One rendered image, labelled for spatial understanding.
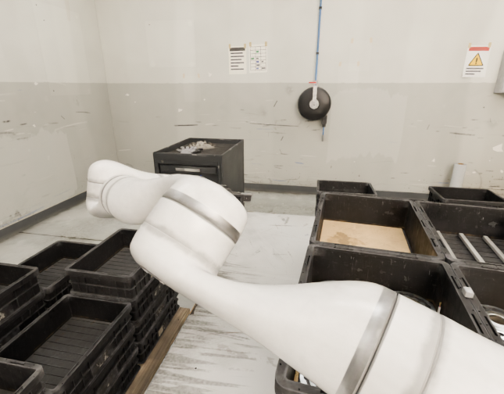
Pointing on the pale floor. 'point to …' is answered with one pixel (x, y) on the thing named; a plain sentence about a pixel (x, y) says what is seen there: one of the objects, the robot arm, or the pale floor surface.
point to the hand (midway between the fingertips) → (236, 193)
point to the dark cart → (205, 162)
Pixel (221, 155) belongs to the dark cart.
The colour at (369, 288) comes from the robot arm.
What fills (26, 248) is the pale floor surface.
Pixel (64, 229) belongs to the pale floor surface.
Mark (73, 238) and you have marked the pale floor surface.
